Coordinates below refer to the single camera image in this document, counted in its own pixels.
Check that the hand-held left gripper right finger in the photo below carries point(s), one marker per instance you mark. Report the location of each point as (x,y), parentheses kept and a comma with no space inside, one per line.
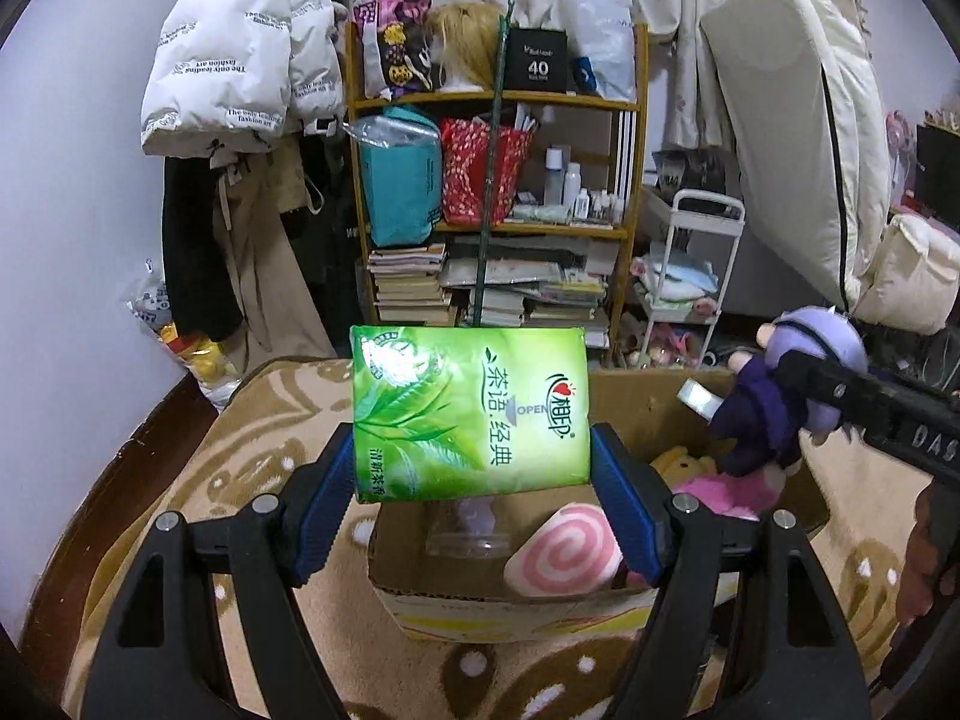
(626,510)

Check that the teal paper bag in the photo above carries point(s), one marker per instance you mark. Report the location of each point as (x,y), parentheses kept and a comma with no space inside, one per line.
(401,187)

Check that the stack of books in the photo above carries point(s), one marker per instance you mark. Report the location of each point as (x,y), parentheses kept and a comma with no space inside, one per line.
(409,285)

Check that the clear plastic bag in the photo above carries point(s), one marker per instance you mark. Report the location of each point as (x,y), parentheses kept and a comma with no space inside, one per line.
(397,133)

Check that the green pole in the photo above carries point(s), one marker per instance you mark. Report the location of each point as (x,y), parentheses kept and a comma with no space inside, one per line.
(491,165)

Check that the pink swirl plush toy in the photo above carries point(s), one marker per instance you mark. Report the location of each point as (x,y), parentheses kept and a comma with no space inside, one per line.
(562,555)

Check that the red gift bag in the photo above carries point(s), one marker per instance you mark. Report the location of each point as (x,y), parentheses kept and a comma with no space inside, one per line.
(472,172)

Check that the row of cosmetic bottles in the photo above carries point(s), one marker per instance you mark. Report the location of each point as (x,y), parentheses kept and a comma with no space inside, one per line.
(574,187)

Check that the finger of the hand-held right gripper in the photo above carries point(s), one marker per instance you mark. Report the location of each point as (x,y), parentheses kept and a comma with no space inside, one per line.
(832,390)

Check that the green tissue pack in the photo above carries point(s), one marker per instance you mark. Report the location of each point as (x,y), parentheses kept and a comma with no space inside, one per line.
(465,412)

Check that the pile of magazines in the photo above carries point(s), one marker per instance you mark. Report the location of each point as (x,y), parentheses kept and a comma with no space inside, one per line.
(525,274)

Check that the white trolley cart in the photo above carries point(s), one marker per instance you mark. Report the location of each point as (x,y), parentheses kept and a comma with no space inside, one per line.
(705,196)

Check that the plastic bag of toys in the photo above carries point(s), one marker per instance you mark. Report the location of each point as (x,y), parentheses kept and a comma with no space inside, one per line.
(202,360)

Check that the yellow plush toy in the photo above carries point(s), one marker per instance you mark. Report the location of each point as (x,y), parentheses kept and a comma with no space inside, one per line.
(679,461)

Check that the white puffer jacket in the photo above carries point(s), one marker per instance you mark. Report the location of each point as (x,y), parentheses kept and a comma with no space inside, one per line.
(225,52)

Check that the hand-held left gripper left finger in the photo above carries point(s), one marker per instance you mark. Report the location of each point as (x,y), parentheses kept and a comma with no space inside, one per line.
(322,510)

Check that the black printed garment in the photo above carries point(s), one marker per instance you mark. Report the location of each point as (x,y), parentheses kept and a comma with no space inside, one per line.
(334,240)

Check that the dark printed bag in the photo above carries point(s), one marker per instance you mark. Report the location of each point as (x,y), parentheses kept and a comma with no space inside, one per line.
(690,169)

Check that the purple-haired plush doll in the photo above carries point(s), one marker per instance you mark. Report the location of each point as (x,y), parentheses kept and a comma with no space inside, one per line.
(757,405)

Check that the wooden shelf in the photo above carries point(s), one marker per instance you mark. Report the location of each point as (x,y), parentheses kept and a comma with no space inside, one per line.
(600,102)

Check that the black box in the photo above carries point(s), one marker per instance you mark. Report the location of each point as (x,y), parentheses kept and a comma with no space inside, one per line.
(536,60)

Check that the folded blue cloth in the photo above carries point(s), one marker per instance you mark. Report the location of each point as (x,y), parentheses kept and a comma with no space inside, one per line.
(682,277)

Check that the beige garment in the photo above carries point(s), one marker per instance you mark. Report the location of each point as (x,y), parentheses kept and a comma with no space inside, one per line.
(255,270)

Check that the white mattress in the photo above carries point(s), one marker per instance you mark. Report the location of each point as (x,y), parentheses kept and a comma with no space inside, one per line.
(787,90)

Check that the printed cardboard box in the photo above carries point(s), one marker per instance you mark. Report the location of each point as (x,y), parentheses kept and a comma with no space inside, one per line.
(480,619)

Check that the person's right hand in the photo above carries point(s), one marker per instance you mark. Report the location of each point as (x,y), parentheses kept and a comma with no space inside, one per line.
(924,555)

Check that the purple printed bag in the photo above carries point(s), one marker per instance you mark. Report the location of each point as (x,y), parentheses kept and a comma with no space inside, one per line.
(394,52)

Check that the translucent plastic bag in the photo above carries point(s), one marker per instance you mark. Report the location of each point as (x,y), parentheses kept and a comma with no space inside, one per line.
(604,37)

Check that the cream quilt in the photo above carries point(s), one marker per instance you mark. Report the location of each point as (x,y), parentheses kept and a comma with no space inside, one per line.
(907,270)

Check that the blonde wig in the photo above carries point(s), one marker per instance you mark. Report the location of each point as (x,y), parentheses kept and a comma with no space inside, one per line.
(461,37)

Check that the black panel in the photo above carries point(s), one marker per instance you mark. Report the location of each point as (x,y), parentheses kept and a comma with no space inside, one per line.
(937,165)

